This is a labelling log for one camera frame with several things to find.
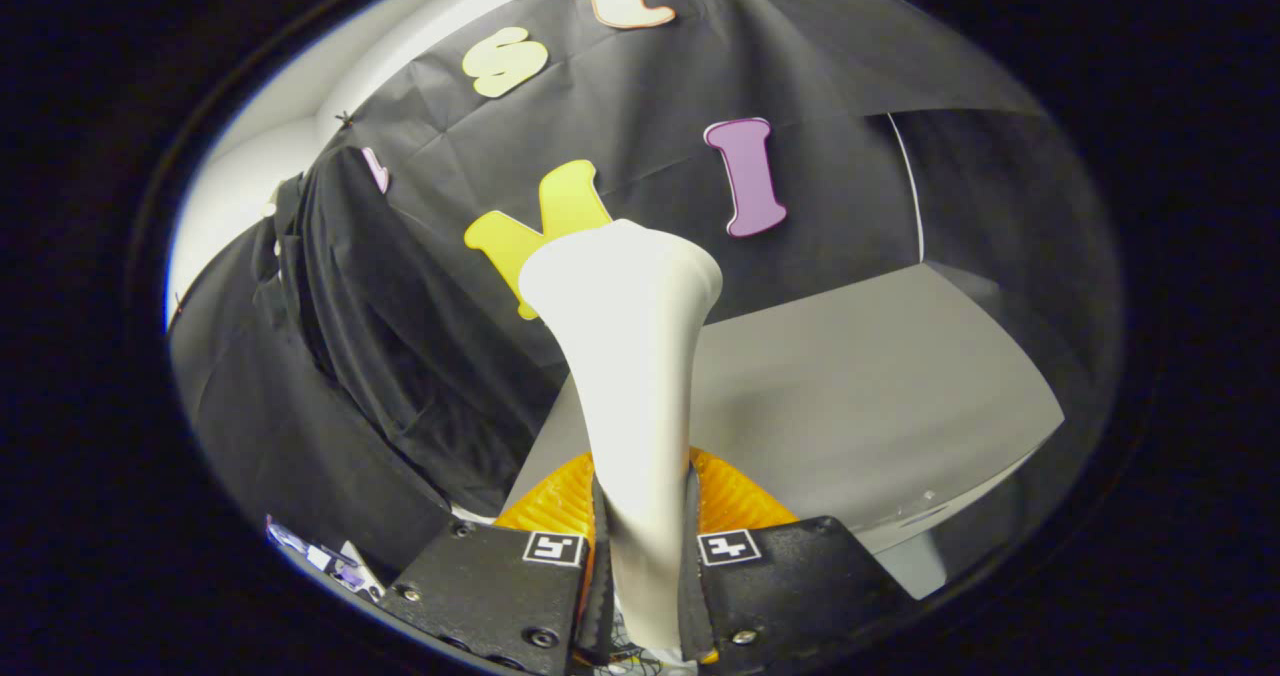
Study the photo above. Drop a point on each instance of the grey cabinet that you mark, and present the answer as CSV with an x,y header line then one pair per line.
x,y
850,396

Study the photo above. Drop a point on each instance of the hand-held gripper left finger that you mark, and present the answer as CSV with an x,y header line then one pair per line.
x,y
600,606

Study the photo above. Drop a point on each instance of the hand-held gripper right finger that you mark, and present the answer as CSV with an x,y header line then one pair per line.
x,y
692,606

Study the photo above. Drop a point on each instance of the black backdrop cloth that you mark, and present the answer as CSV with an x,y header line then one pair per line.
x,y
650,106

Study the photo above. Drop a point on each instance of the white garment steamer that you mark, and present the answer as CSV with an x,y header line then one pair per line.
x,y
630,376

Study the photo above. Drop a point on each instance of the black jacket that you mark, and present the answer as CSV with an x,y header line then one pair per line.
x,y
400,356

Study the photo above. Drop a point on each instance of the white and blue object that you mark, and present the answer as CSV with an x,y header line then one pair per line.
x,y
320,556

